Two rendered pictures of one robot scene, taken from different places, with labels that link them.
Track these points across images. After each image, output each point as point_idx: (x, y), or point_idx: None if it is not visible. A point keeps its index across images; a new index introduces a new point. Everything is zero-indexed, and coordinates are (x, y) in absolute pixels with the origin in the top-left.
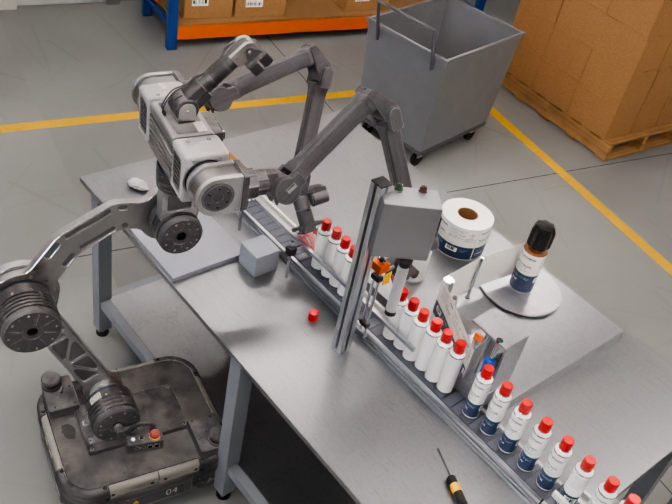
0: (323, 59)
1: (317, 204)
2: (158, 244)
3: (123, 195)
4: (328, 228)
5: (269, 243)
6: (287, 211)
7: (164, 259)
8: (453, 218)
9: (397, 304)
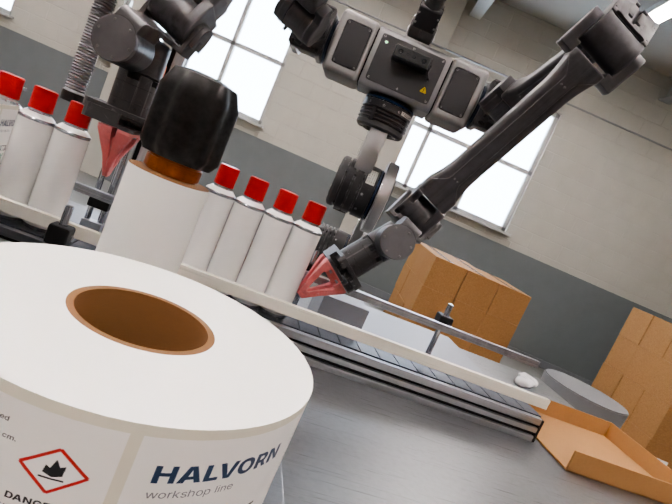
0: (613, 4)
1: (375, 239)
2: (397, 321)
3: (503, 372)
4: (304, 211)
5: (345, 300)
6: (467, 440)
7: (369, 308)
8: (174, 284)
9: (69, 70)
